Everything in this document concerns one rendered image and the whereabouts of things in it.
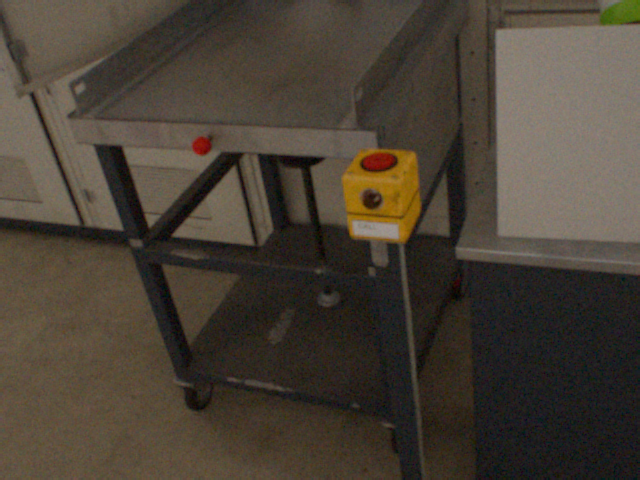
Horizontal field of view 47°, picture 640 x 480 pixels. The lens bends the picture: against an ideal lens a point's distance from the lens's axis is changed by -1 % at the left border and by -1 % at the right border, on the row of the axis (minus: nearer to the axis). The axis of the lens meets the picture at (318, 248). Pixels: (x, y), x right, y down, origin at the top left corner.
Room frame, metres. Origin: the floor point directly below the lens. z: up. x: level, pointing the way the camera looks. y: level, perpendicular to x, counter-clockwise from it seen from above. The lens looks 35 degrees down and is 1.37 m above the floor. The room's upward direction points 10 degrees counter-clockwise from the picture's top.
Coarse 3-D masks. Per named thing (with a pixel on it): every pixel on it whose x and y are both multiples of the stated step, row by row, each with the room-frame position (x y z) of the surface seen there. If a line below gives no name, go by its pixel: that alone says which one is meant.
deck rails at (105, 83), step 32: (192, 0) 1.73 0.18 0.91; (224, 0) 1.85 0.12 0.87; (448, 0) 1.60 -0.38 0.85; (160, 32) 1.60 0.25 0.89; (192, 32) 1.70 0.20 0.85; (416, 32) 1.38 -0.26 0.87; (96, 64) 1.40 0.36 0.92; (128, 64) 1.48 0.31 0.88; (160, 64) 1.52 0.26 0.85; (384, 64) 1.20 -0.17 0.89; (96, 96) 1.37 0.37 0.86; (352, 96) 1.06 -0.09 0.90; (352, 128) 1.07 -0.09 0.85
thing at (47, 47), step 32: (0, 0) 1.54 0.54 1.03; (32, 0) 1.61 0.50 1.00; (64, 0) 1.66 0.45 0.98; (96, 0) 1.72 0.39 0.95; (128, 0) 1.78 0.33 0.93; (160, 0) 1.84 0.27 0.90; (0, 32) 1.51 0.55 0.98; (32, 32) 1.59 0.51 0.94; (64, 32) 1.64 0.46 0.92; (96, 32) 1.70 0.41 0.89; (128, 32) 1.76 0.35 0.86; (0, 64) 1.51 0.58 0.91; (32, 64) 1.57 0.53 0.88; (64, 64) 1.62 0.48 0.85
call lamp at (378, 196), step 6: (360, 192) 0.82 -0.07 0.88; (366, 192) 0.81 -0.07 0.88; (372, 192) 0.81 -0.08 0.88; (378, 192) 0.81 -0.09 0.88; (360, 198) 0.81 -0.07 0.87; (366, 198) 0.80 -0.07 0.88; (372, 198) 0.80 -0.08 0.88; (378, 198) 0.80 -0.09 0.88; (366, 204) 0.80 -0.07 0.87; (372, 204) 0.80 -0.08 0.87; (378, 204) 0.80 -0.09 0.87; (372, 210) 0.81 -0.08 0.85
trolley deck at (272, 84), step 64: (256, 0) 1.87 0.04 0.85; (320, 0) 1.78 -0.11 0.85; (384, 0) 1.69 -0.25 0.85; (192, 64) 1.50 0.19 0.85; (256, 64) 1.43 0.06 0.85; (320, 64) 1.37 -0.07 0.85; (128, 128) 1.27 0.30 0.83; (192, 128) 1.21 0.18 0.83; (256, 128) 1.15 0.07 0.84; (320, 128) 1.09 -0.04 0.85; (384, 128) 1.08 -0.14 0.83
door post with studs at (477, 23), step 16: (480, 0) 1.64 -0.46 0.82; (480, 16) 1.64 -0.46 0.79; (480, 32) 1.64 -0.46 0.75; (480, 48) 1.64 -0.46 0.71; (480, 64) 1.64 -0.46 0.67; (480, 80) 1.64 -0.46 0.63; (480, 96) 1.64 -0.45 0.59; (480, 112) 1.64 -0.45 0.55; (480, 128) 1.64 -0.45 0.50; (480, 144) 1.64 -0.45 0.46; (480, 160) 1.64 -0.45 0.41
